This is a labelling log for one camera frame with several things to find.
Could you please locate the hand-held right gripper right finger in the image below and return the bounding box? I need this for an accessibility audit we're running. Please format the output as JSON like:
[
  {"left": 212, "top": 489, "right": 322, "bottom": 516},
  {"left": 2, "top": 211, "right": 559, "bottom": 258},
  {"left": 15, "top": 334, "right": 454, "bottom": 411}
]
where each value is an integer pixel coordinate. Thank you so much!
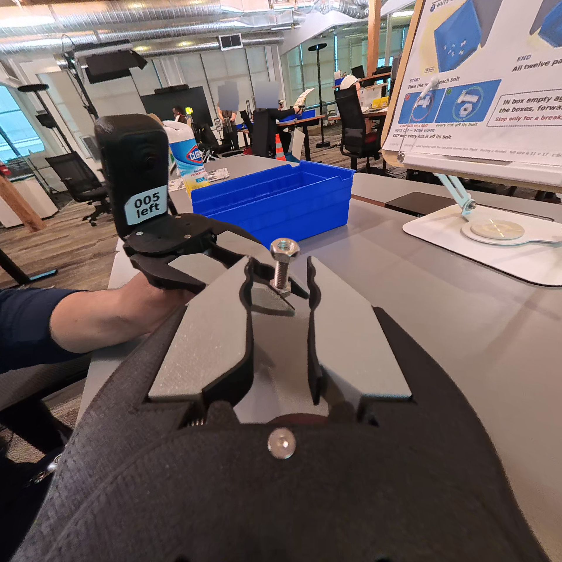
[{"left": 306, "top": 256, "right": 413, "bottom": 407}]

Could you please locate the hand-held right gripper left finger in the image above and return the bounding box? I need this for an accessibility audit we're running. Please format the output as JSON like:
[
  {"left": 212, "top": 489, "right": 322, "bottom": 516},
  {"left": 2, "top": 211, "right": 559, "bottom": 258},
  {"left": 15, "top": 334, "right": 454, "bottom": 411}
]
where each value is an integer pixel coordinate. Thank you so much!
[{"left": 148, "top": 256, "right": 255, "bottom": 402}]

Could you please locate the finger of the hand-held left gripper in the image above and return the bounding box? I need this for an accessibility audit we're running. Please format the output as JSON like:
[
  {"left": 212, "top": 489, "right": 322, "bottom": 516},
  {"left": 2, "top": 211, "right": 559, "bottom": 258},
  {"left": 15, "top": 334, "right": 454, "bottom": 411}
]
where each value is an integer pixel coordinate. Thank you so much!
[
  {"left": 210, "top": 229, "right": 309, "bottom": 300},
  {"left": 168, "top": 251, "right": 296, "bottom": 318}
]

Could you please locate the silver hex bolt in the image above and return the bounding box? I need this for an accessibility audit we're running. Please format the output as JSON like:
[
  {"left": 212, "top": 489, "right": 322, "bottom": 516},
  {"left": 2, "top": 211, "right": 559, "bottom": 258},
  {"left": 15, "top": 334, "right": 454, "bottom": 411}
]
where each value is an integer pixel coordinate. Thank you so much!
[{"left": 270, "top": 252, "right": 294, "bottom": 296}]

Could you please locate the blue plastic bin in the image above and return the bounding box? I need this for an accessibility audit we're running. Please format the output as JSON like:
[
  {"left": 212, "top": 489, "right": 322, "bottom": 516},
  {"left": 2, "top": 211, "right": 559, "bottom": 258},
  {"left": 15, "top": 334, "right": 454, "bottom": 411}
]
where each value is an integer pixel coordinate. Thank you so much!
[{"left": 191, "top": 160, "right": 355, "bottom": 250}]

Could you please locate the person's left forearm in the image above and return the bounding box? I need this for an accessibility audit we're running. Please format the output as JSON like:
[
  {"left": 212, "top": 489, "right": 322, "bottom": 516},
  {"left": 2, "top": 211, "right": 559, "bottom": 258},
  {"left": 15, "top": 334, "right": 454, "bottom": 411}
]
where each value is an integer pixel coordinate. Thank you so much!
[{"left": 0, "top": 287, "right": 132, "bottom": 374}]

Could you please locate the person's left hand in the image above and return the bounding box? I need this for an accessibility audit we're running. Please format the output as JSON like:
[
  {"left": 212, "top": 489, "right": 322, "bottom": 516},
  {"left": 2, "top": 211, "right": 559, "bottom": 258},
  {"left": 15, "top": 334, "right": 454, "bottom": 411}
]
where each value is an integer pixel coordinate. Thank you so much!
[{"left": 127, "top": 272, "right": 196, "bottom": 339}]

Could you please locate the disinfectant wipes canister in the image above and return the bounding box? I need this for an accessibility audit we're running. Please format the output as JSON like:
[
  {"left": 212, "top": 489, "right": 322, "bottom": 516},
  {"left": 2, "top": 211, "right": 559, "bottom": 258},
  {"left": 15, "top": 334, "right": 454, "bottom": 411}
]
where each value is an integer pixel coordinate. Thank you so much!
[{"left": 163, "top": 121, "right": 210, "bottom": 198}]

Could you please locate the large black display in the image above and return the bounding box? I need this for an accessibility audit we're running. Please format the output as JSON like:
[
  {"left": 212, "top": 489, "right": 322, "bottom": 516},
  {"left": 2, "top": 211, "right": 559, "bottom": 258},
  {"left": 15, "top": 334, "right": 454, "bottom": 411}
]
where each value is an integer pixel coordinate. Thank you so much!
[{"left": 140, "top": 85, "right": 212, "bottom": 124}]

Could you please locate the black studio light panel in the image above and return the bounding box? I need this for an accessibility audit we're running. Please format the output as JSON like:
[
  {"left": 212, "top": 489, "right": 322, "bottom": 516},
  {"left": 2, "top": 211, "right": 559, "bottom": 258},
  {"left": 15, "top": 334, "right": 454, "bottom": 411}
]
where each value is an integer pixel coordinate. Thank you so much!
[{"left": 72, "top": 40, "right": 148, "bottom": 84}]

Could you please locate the black floor lamp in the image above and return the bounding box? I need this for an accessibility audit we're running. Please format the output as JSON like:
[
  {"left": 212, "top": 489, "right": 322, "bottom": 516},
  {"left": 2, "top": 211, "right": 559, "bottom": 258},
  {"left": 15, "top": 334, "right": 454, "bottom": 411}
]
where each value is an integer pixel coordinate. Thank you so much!
[
  {"left": 18, "top": 83, "right": 75, "bottom": 152},
  {"left": 308, "top": 42, "right": 333, "bottom": 148}
]

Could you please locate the wooden instruction board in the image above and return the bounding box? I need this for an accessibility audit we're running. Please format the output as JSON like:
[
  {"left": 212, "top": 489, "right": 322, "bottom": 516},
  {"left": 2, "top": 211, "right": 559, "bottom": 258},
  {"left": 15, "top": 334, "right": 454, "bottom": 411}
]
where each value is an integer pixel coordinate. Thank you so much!
[{"left": 381, "top": 0, "right": 562, "bottom": 194}]

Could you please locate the person's dark clothing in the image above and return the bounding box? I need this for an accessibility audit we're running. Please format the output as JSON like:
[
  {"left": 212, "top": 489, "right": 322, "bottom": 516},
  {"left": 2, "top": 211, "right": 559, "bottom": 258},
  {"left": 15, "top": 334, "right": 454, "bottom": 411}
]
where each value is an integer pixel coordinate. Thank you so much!
[{"left": 0, "top": 397, "right": 77, "bottom": 562}]

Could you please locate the printed instruction sheet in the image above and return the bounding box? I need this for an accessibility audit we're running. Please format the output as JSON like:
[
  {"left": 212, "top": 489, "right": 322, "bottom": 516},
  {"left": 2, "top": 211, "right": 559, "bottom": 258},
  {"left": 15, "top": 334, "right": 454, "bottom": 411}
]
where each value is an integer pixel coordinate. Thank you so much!
[{"left": 382, "top": 0, "right": 562, "bottom": 156}]

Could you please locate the wooden post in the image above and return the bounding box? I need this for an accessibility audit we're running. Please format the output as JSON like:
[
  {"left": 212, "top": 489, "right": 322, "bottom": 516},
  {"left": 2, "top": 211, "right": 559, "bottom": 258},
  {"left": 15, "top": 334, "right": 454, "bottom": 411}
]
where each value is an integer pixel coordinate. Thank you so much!
[{"left": 0, "top": 173, "right": 47, "bottom": 232}]

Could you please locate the dark desk cable cover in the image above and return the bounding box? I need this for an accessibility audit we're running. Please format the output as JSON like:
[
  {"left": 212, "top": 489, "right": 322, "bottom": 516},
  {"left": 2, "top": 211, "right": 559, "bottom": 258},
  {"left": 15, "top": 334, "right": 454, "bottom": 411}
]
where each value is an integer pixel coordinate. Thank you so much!
[{"left": 385, "top": 192, "right": 442, "bottom": 217}]

